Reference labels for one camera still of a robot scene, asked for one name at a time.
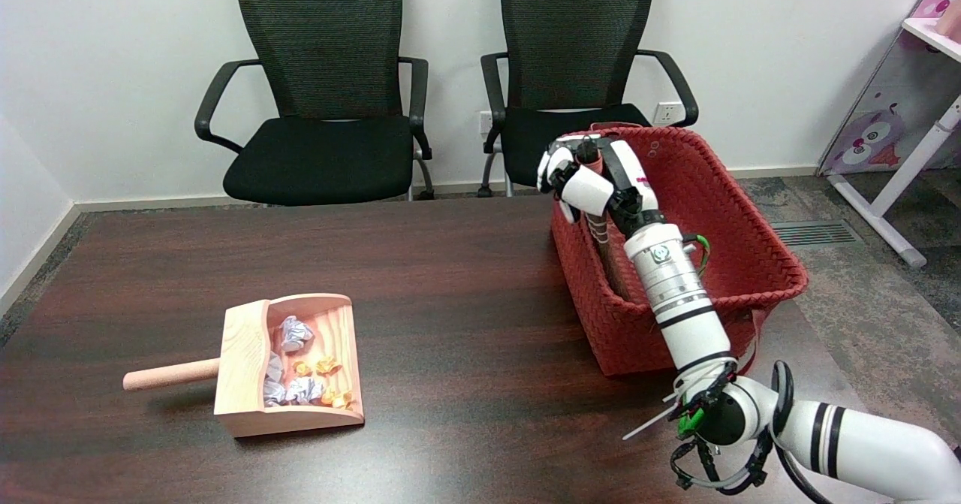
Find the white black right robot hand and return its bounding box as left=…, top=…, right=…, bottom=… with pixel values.
left=537, top=133, right=662, bottom=236

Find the brown straw hand broom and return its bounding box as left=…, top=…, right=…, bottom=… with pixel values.
left=577, top=142, right=646, bottom=306

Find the red woven plastic basket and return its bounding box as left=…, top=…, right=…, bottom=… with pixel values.
left=550, top=122, right=810, bottom=377

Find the black mesh office chair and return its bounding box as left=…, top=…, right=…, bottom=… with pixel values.
left=480, top=0, right=700, bottom=198
left=194, top=0, right=436, bottom=207

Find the grey floor vent grille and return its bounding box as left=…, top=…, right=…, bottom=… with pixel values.
left=770, top=220, right=861, bottom=247

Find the white zip tie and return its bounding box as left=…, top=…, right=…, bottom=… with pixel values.
left=622, top=373, right=735, bottom=442

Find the pink owl print panel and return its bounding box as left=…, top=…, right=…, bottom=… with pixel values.
left=818, top=0, right=961, bottom=177

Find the green robot wire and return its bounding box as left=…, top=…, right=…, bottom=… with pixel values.
left=677, top=403, right=706, bottom=439

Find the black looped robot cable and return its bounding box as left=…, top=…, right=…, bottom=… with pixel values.
left=670, top=360, right=836, bottom=504

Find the white frame children's desk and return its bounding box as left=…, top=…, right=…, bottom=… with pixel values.
left=826, top=16, right=961, bottom=268

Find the wooden dustpan with handle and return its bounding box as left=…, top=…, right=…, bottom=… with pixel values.
left=122, top=294, right=366, bottom=439

